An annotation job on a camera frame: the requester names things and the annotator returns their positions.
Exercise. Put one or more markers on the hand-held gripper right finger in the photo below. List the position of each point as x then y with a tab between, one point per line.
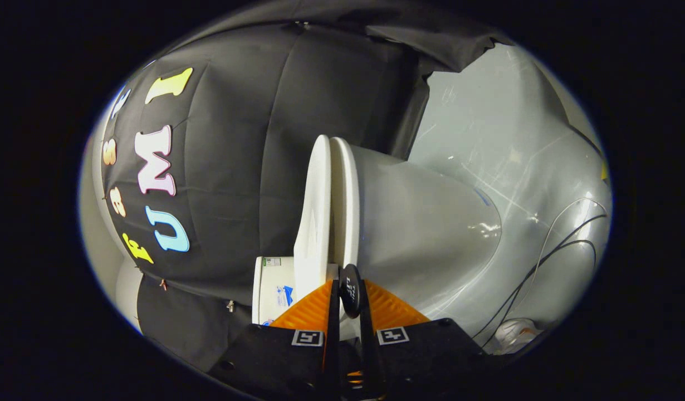
370	345

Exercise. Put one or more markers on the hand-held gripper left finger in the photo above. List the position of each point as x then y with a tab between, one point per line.
332	345

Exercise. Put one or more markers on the white toilet lid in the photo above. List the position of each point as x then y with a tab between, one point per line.
314	223

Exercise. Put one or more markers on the white ceramic toilet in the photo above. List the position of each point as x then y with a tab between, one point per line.
420	223

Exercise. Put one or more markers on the white toilet seat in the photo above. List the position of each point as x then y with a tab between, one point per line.
347	195

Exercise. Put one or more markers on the white plastic bag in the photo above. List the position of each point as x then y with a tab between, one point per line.
515	334

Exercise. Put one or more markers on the black backdrop cloth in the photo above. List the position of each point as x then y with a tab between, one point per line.
236	167

